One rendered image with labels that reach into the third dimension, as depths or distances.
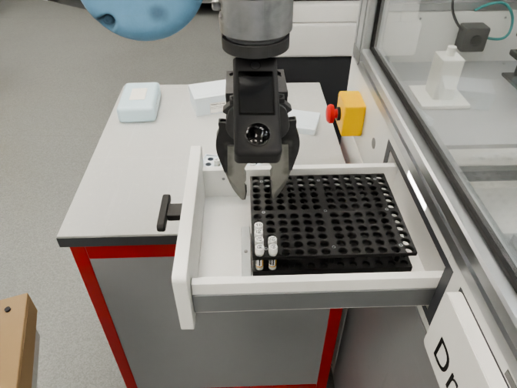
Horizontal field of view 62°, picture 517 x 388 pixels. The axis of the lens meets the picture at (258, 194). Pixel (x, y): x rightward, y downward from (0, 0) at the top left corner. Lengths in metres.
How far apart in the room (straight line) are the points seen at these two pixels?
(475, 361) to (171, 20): 0.43
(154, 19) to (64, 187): 2.07
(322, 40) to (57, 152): 1.67
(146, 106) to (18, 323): 0.63
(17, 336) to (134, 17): 0.52
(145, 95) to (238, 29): 0.77
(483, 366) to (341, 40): 1.07
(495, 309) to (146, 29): 0.41
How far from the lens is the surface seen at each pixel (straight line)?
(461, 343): 0.54
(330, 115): 0.93
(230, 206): 0.75
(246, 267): 0.64
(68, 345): 1.68
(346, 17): 1.38
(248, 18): 0.44
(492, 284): 0.50
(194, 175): 0.68
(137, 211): 0.89
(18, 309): 0.73
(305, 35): 1.37
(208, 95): 1.15
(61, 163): 2.49
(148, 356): 1.21
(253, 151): 0.41
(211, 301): 0.59
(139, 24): 0.27
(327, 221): 0.64
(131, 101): 1.18
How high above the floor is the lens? 1.34
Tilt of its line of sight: 40 degrees down
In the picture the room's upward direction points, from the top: straight up
